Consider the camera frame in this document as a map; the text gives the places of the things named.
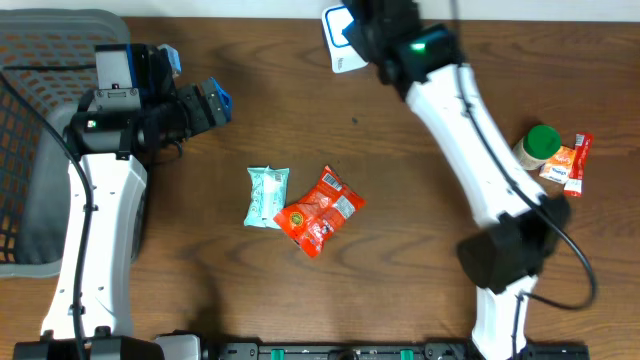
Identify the teal packet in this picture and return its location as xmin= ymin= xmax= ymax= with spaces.
xmin=244 ymin=166 xmax=290 ymax=229

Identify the red snack packet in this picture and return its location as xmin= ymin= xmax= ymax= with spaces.
xmin=273 ymin=166 xmax=366 ymax=258

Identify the green lid spice jar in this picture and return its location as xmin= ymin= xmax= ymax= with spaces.
xmin=513 ymin=125 xmax=562 ymax=171

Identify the small orange box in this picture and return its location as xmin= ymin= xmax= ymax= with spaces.
xmin=539 ymin=146 xmax=576 ymax=184

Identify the small red sachet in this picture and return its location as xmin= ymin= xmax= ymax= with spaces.
xmin=563 ymin=133 xmax=594 ymax=197

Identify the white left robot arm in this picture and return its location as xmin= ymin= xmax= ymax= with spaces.
xmin=13 ymin=44 xmax=232 ymax=359

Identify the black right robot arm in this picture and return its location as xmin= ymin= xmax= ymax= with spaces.
xmin=343 ymin=0 xmax=570 ymax=359

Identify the white barcode scanner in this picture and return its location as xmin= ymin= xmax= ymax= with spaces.
xmin=321 ymin=5 xmax=368 ymax=74

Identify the grey plastic mesh basket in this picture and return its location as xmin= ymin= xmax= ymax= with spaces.
xmin=1 ymin=9 xmax=130 ymax=278

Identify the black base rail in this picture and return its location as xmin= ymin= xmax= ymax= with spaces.
xmin=154 ymin=329 xmax=591 ymax=360

